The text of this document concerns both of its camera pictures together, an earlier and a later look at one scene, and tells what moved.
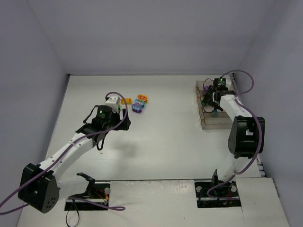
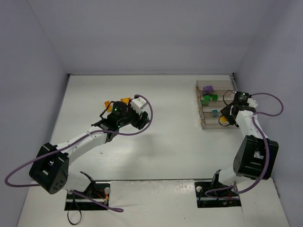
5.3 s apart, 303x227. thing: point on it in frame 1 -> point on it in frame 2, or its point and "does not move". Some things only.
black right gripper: [210, 96] -> [227, 112]
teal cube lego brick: [215, 113] does not move
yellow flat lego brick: [128, 100] does not move
